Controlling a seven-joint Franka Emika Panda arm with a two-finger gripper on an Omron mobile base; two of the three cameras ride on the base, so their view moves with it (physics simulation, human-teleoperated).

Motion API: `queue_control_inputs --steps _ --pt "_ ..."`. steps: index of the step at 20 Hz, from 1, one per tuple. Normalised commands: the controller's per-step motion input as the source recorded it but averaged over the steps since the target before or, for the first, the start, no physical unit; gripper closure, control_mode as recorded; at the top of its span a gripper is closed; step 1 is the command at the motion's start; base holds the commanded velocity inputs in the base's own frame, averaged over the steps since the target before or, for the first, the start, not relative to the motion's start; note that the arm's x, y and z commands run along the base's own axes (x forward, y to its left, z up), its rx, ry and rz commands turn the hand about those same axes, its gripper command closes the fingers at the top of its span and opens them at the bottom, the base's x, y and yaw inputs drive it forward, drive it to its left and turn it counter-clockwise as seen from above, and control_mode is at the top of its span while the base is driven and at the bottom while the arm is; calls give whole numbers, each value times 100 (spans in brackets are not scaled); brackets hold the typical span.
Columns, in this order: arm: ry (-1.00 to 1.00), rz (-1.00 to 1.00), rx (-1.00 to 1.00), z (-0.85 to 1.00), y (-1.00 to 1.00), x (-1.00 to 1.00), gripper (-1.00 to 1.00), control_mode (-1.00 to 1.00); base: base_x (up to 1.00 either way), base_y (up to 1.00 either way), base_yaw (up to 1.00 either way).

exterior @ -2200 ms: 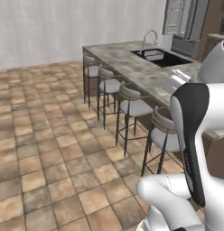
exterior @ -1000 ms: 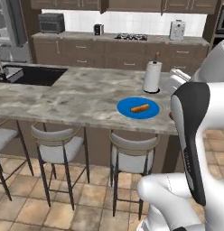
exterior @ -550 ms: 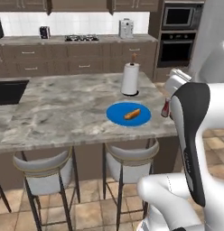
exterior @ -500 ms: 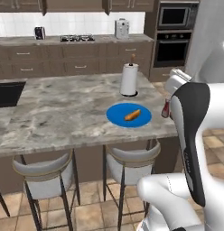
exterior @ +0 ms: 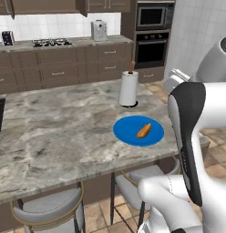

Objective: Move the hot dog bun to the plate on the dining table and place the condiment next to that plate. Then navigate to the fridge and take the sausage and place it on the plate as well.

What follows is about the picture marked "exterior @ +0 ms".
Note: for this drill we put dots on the brown upper cupboard run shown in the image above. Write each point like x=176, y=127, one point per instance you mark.
x=51, y=6

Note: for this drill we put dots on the black built-in oven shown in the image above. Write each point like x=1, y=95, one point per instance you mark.
x=151, y=50

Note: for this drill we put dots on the black and white toaster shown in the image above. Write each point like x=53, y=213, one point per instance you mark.
x=8, y=38

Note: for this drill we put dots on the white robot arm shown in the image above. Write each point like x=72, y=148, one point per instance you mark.
x=215, y=103

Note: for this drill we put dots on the brown oven tower cabinet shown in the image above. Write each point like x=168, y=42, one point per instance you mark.
x=128, y=21

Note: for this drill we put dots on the white paper towel roll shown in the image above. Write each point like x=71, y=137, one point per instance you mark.
x=128, y=88

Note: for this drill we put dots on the grey cushioned stool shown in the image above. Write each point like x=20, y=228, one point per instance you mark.
x=51, y=204
x=131, y=185

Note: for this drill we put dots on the silver coffee machine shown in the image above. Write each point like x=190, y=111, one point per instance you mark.
x=98, y=30

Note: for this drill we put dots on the brown hot dog bun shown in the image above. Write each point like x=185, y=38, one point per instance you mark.
x=144, y=131

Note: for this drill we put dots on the brown cupboard run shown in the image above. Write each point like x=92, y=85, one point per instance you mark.
x=51, y=6
x=66, y=65

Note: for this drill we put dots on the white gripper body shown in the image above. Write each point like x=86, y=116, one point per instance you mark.
x=174, y=79

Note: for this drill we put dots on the brown lower cupboard run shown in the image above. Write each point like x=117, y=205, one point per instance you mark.
x=66, y=65

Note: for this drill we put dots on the black microwave oven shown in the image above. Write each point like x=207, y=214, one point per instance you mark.
x=154, y=16

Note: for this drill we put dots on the blue round plate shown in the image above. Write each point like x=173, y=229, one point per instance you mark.
x=128, y=129

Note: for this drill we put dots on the black gas hob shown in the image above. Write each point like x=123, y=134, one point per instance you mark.
x=51, y=42

